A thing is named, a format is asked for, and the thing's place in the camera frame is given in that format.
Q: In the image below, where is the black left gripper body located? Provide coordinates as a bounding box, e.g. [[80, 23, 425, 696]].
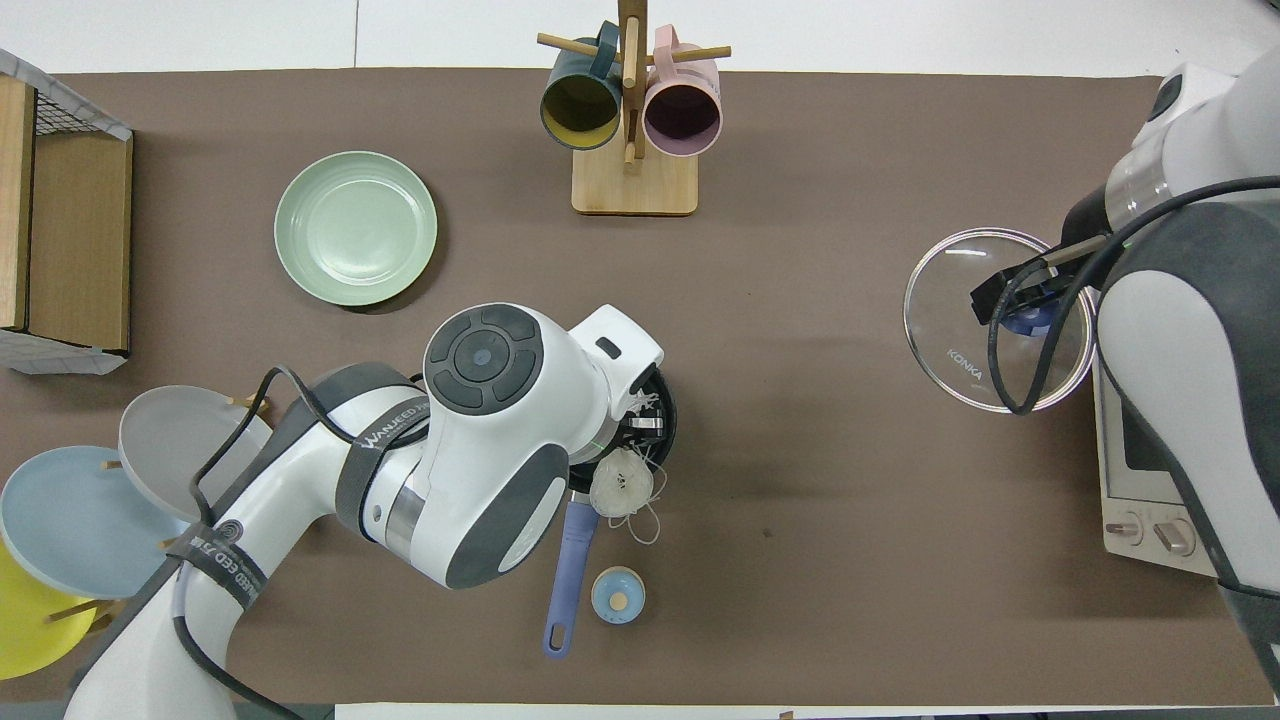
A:
[[612, 372, 673, 413]]

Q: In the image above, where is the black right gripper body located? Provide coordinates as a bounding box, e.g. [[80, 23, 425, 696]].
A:
[[1050, 185, 1113, 273]]

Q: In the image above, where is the glass lid with blue knob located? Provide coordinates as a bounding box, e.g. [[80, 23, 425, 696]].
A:
[[903, 228, 1098, 414]]

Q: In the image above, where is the white vermicelli bundle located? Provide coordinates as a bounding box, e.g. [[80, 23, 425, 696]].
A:
[[588, 388, 668, 547]]

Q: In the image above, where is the light green plate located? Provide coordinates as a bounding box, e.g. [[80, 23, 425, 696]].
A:
[[274, 151, 439, 307]]

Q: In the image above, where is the grey plate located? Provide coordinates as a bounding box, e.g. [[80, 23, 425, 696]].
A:
[[118, 385, 276, 524]]

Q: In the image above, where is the light blue plate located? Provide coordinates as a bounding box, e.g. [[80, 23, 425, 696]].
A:
[[0, 446, 196, 601]]

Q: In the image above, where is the wooden plate rack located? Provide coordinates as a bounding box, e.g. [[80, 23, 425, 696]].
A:
[[45, 393, 271, 633]]

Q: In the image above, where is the yellow plate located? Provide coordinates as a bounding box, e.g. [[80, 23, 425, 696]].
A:
[[0, 540, 101, 681]]

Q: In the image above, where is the brown table mat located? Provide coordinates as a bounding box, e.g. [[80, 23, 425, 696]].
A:
[[0, 68, 1276, 706]]

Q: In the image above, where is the dark blue saucepan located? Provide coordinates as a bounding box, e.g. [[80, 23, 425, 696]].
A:
[[543, 365, 679, 659]]

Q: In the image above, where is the wooden mug tree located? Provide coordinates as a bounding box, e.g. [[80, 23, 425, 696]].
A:
[[537, 0, 732, 216]]

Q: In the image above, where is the white toaster oven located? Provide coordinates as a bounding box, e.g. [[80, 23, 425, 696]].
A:
[[1090, 350, 1231, 581]]

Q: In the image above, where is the pink mug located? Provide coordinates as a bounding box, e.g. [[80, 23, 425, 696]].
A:
[[643, 25, 723, 158]]

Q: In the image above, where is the dark teal mug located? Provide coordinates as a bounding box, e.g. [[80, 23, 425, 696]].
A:
[[540, 22, 623, 151]]

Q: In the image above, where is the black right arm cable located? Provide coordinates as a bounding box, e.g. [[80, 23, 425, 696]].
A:
[[985, 175, 1280, 416]]

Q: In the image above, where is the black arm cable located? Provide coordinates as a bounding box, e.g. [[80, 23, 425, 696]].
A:
[[170, 365, 306, 720], [985, 175, 1280, 416]]

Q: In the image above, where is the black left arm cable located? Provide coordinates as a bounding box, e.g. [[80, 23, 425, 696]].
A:
[[170, 365, 306, 720]]

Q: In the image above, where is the wire and wood shelf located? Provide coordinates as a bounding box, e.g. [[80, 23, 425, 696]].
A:
[[0, 50, 134, 376]]

